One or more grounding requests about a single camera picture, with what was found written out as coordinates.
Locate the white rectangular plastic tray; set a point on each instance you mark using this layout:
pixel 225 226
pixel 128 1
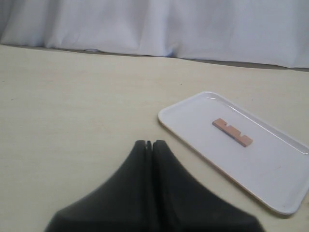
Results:
pixel 274 168

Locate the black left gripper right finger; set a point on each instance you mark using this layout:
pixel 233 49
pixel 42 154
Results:
pixel 184 205

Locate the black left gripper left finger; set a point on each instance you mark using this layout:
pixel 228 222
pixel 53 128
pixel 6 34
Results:
pixel 118 205

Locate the white backdrop curtain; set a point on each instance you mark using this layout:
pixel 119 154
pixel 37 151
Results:
pixel 272 32

